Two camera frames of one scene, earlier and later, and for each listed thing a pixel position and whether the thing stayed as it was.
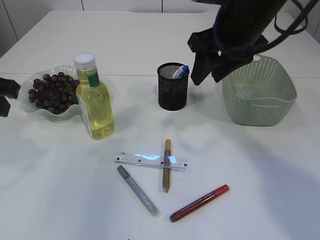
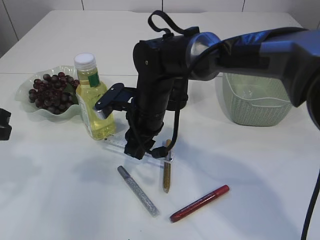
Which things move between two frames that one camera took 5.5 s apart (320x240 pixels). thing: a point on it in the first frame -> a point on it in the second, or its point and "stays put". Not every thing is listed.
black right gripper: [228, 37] -> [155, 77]
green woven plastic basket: [260, 93] stays put
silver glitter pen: [154, 212] stays put
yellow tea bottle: [93, 98] stays put
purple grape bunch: [54, 93] stays put
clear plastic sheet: [247, 94] stays put
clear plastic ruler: [156, 161] -> [117, 142]
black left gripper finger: [10, 88] -> [5, 128]
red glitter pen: [186, 210] stays put
